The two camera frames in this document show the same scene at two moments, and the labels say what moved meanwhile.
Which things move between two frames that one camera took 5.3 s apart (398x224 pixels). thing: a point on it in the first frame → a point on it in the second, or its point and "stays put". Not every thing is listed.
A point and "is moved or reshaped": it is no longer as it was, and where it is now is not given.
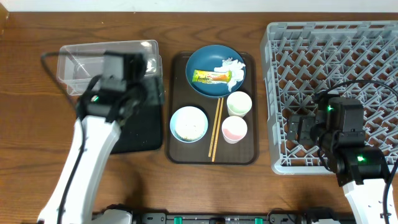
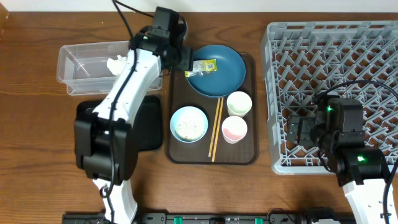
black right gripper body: (304, 129) stays put
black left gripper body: (136, 92) → (181, 60)
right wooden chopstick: (217, 129) stays put
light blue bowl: (188, 124) stays put
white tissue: (236, 68) is moved or reshaped
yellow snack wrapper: (211, 77) → (200, 66)
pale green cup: (238, 104) stays put
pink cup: (234, 129) stays put
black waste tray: (142, 130) stays put
